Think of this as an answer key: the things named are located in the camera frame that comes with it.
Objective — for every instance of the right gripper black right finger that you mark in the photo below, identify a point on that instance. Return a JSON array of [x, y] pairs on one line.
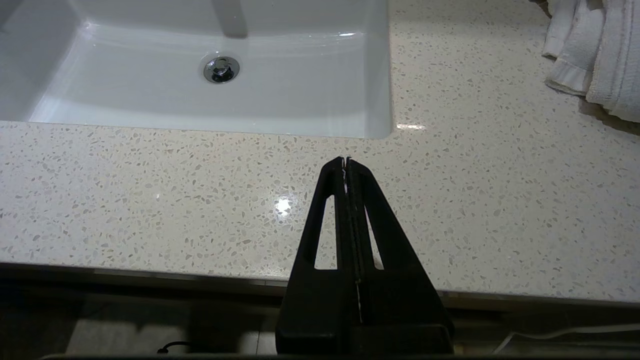
[[400, 300]]

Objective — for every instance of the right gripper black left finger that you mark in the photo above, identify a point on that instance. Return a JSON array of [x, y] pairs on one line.
[[310, 300]]

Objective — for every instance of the chrome sink drain stopper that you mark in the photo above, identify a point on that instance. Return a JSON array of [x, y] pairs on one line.
[[221, 69]]

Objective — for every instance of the white ceramic sink basin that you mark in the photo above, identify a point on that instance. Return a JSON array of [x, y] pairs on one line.
[[150, 90]]

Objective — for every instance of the crumpled white towel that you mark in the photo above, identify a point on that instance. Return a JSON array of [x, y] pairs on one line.
[[600, 50]]

